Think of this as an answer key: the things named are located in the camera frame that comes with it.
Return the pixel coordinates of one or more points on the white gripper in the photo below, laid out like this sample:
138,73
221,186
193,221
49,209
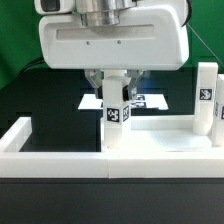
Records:
114,34

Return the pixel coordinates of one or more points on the white desk top panel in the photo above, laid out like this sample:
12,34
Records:
171,133

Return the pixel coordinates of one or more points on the sheet with four markers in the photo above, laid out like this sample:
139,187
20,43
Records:
143,101

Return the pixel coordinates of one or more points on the white U-shaped fence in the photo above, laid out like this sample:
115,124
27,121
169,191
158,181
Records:
14,163

